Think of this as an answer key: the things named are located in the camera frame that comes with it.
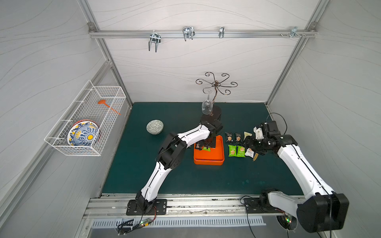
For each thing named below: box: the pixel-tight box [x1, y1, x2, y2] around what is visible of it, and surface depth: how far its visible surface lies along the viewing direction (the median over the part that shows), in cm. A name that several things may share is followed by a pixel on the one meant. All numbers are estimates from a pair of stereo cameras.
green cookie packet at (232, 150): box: [228, 144, 238, 158], surface depth 95 cm
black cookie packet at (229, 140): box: [224, 131, 234, 145], surface depth 100 cm
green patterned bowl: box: [145, 119, 165, 136], surface depth 106 cm
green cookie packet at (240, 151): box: [236, 145, 246, 158], surface depth 95 cm
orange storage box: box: [193, 135, 225, 166], surface depth 90 cm
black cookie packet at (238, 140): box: [235, 131, 243, 146], surface depth 100 cm
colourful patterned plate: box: [66, 119, 102, 147], surface depth 62 cm
